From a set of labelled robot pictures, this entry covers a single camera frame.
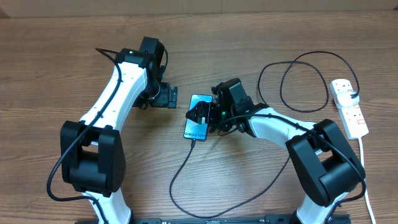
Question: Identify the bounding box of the black USB charging cable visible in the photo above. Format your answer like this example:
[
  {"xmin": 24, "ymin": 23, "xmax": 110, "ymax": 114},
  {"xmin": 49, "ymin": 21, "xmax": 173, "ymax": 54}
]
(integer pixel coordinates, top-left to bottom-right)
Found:
[{"xmin": 169, "ymin": 50, "xmax": 361, "ymax": 218}]

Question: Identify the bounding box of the white power strip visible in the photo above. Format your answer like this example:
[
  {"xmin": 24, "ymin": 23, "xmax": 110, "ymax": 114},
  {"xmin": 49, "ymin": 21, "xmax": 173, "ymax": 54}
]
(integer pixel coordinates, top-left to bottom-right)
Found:
[{"xmin": 330, "ymin": 79, "xmax": 369, "ymax": 139}]

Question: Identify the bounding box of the white power strip cord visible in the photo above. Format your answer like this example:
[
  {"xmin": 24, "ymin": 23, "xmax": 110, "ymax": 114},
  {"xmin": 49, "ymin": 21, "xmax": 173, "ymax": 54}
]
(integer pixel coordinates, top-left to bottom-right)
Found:
[{"xmin": 358, "ymin": 137, "xmax": 377, "ymax": 224}]

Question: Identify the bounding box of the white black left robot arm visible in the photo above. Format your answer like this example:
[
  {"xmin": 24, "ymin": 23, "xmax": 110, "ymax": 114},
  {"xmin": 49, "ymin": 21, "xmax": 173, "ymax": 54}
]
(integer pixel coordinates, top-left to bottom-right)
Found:
[{"xmin": 54, "ymin": 37, "xmax": 178, "ymax": 223}]

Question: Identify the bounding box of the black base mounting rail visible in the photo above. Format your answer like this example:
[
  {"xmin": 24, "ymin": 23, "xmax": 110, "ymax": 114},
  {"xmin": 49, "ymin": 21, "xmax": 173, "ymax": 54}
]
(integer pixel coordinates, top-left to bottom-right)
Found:
[{"xmin": 74, "ymin": 213, "xmax": 352, "ymax": 224}]

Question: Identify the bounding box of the blue Galaxy S24 smartphone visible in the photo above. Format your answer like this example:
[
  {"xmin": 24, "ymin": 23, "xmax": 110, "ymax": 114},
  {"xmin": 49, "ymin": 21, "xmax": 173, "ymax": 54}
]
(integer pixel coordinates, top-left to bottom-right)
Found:
[{"xmin": 183, "ymin": 94, "xmax": 213, "ymax": 141}]

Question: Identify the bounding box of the white charger plug adapter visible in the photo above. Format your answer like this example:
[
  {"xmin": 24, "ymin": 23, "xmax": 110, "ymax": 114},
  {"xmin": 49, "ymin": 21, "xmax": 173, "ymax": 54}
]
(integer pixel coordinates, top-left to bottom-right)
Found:
[{"xmin": 335, "ymin": 91, "xmax": 359, "ymax": 109}]

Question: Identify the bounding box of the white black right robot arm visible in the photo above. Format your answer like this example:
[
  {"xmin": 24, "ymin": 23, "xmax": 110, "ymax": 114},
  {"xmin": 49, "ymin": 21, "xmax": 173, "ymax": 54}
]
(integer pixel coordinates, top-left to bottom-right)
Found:
[{"xmin": 183, "ymin": 78, "xmax": 366, "ymax": 223}]

